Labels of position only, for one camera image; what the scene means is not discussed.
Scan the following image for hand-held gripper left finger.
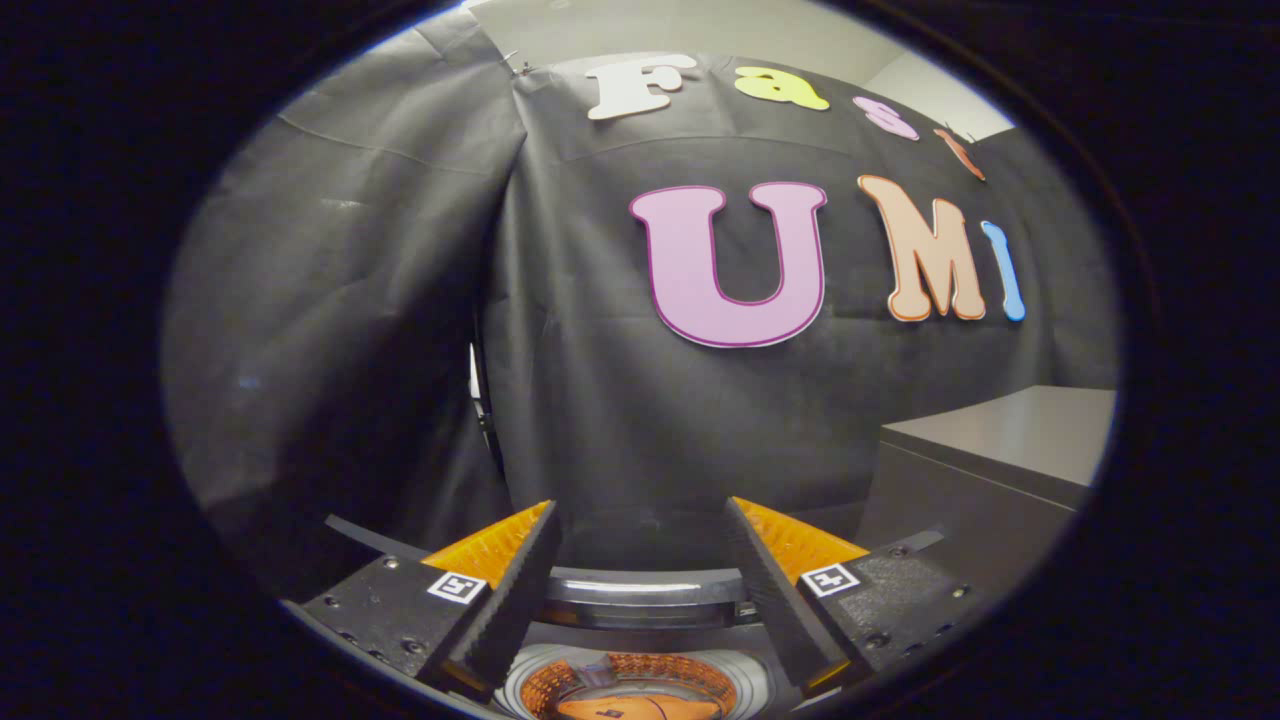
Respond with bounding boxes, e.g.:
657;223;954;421
285;500;564;704

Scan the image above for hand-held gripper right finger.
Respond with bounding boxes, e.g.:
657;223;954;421
722;497;991;701

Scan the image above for dark transparent washing machine lid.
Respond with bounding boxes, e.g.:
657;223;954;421
325;513;946;720

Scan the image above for orange garment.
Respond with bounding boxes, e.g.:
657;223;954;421
555;690;723;720

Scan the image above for white cabinet with dark top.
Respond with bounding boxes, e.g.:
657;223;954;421
855;385;1118;601

